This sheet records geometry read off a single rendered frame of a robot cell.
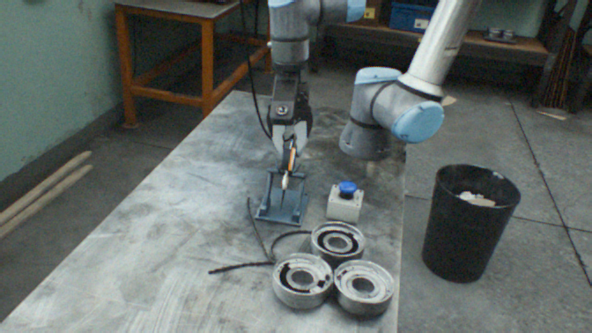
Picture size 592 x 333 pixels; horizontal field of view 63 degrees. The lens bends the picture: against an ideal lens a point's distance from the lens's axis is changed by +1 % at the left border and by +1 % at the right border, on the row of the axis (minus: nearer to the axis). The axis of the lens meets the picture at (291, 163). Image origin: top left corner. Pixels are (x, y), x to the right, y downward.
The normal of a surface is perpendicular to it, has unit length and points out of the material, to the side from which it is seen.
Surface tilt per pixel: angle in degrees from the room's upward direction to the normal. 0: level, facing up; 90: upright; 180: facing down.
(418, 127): 97
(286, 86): 31
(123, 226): 0
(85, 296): 0
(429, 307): 0
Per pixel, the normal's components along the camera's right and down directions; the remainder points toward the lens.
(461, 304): 0.09, -0.86
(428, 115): 0.39, 0.59
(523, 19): -0.23, 0.46
